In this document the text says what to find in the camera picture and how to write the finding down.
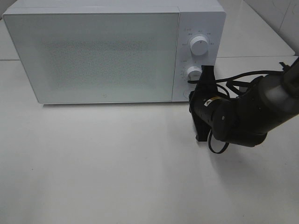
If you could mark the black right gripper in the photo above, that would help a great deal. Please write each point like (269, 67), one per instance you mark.
(206, 106)

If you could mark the white timer knob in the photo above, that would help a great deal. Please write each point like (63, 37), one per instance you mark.
(193, 73)

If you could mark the round white door button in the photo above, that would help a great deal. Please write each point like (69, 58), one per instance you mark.
(187, 92)

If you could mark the white microwave door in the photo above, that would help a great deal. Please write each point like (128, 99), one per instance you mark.
(97, 58)

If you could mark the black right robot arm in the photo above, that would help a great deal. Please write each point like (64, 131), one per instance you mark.
(242, 109)

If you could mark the upper white power knob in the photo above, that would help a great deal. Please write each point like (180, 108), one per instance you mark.
(199, 45)

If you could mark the white microwave oven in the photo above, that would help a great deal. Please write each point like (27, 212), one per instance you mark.
(194, 17)

